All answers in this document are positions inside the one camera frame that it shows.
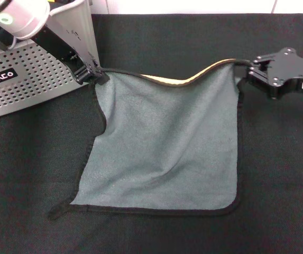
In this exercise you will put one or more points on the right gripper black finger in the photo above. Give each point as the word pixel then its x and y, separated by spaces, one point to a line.
pixel 259 76
pixel 262 61

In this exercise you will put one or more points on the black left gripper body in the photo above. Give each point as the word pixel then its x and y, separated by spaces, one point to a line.
pixel 58 49

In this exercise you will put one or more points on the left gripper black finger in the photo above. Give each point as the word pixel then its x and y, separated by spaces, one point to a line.
pixel 83 75
pixel 101 76

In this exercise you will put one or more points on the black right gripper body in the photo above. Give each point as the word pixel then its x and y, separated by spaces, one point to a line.
pixel 291 71

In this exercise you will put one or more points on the yellow and grey towel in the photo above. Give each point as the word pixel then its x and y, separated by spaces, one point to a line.
pixel 167 143

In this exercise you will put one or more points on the grey perforated storage box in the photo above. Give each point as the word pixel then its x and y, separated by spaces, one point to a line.
pixel 21 87

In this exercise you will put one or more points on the black tablecloth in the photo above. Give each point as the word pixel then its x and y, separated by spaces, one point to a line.
pixel 273 172

